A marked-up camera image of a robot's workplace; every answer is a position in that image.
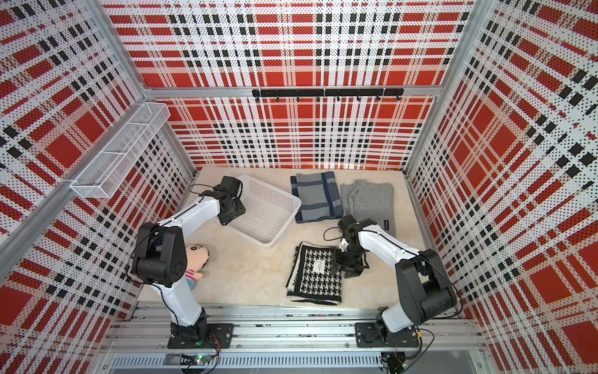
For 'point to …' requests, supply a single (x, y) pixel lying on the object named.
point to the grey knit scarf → (366, 199)
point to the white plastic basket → (269, 211)
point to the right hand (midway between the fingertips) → (341, 272)
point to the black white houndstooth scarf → (310, 279)
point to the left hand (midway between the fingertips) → (241, 211)
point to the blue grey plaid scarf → (319, 196)
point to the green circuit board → (202, 358)
